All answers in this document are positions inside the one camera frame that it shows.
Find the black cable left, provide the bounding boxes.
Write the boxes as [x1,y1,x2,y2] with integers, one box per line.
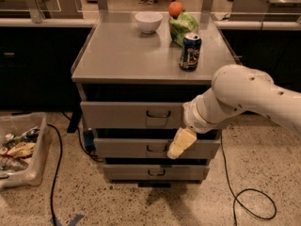
[46,122,64,226]

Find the snack bags in bin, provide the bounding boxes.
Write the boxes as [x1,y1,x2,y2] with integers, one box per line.
[0,126,40,171]

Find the grey middle drawer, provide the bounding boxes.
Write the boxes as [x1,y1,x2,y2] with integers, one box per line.
[94,138,219,159]

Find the clear plastic bin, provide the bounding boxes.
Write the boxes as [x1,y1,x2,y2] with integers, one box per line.
[0,112,51,190]

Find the grey top drawer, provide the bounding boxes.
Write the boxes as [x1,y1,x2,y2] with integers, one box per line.
[81,102,182,129]

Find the blue power adapter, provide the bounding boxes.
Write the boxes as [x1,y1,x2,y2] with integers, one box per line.
[83,130,95,153]

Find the grey drawer cabinet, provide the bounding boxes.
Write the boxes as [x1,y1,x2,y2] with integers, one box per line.
[72,12,234,168]

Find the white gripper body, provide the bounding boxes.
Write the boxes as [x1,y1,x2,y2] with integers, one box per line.
[182,89,239,134]

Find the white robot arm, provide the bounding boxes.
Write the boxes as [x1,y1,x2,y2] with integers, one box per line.
[166,64,301,159]

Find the grey bottom drawer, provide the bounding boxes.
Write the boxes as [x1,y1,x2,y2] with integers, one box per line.
[103,165,209,181]

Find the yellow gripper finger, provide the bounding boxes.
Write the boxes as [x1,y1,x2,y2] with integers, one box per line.
[166,128,197,159]

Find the blue tape on floor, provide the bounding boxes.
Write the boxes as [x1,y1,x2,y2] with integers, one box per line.
[50,214,84,226]

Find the grey drawer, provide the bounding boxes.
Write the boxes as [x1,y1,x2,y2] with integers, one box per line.
[103,165,209,181]
[94,138,219,159]
[81,102,182,129]

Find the orange fruit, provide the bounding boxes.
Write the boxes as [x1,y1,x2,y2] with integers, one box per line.
[168,1,183,19]

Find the white counter rail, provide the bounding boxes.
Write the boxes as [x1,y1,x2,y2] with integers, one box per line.
[0,18,97,27]

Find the black cable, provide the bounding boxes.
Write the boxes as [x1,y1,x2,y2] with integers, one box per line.
[219,134,277,226]
[46,122,64,226]

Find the black cable right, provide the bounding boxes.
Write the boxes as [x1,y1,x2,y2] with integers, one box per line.
[219,134,277,226]

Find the white bowl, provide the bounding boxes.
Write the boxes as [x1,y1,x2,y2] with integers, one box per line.
[135,11,163,34]

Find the grey desk left background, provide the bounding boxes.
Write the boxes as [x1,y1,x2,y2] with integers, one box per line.
[0,0,83,19]

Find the blue soda can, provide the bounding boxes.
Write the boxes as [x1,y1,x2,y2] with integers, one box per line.
[180,32,202,71]

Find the green chip bag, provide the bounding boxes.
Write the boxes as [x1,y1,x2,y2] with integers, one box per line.
[169,12,198,46]

